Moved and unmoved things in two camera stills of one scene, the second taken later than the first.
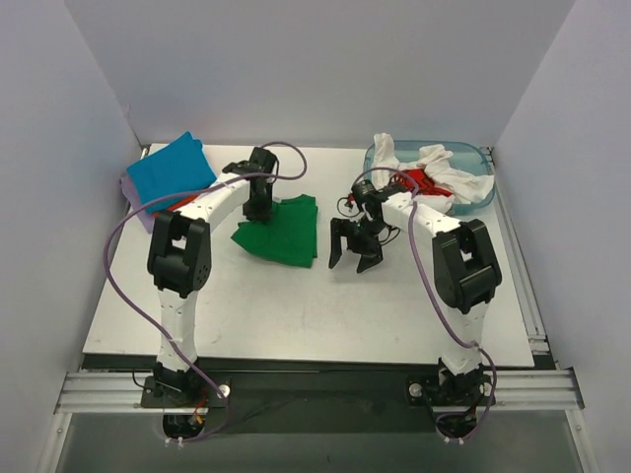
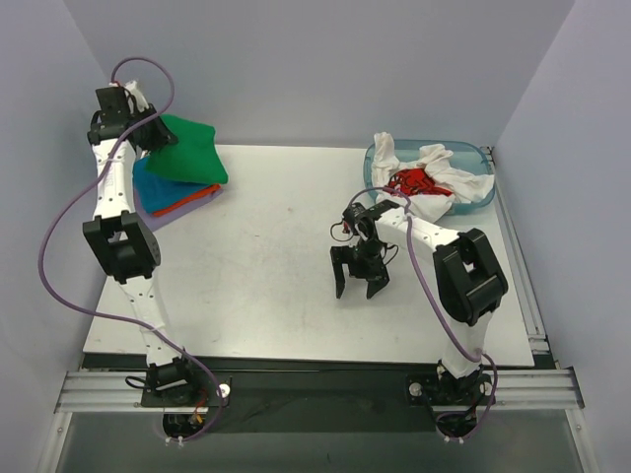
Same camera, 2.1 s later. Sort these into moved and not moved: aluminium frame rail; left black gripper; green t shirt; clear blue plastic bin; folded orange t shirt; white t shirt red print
Moved: green t shirt; left black gripper
Not moved: aluminium frame rail; folded orange t shirt; clear blue plastic bin; white t shirt red print
